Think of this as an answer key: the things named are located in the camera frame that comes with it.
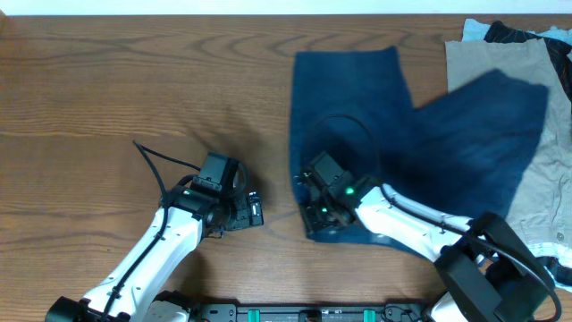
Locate dark blue denim shorts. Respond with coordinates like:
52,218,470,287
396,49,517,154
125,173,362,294
289,47,549,250

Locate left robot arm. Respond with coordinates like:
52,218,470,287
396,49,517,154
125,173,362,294
45,185,264,322

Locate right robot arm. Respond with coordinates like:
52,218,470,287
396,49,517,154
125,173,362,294
299,172,562,321

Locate beige khaki shorts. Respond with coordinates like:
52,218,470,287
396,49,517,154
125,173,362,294
446,39,571,248

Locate light blue garment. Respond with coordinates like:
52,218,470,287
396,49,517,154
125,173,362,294
462,19,572,45

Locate black patterned garment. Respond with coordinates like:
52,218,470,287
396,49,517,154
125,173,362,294
484,21,572,102

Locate black mounting rail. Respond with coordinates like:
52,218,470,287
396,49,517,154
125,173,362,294
189,303,429,322

